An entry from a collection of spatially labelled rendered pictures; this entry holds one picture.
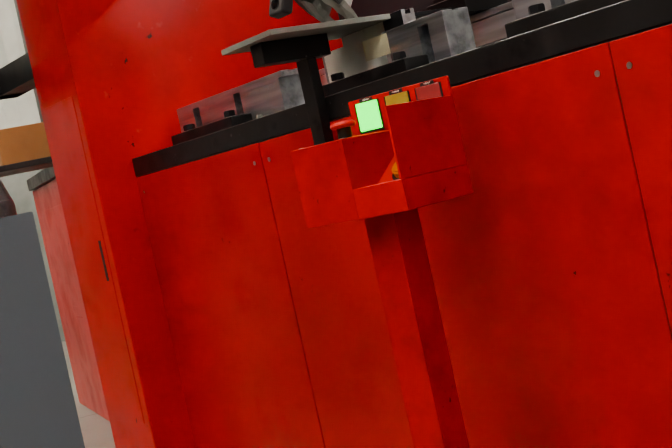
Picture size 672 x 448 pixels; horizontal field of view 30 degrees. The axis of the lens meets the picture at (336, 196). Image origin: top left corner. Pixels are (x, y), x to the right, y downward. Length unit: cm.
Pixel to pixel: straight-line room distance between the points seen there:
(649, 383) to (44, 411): 88
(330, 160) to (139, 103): 131
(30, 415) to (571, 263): 83
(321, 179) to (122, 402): 143
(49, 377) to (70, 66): 124
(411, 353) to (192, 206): 106
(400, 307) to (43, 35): 155
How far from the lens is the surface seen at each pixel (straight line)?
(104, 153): 303
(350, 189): 182
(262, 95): 271
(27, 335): 194
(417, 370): 187
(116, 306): 305
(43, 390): 194
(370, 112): 197
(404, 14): 231
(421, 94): 191
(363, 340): 235
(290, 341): 258
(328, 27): 225
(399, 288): 186
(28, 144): 433
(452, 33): 220
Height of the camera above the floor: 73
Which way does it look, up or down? 1 degrees down
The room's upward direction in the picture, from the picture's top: 12 degrees counter-clockwise
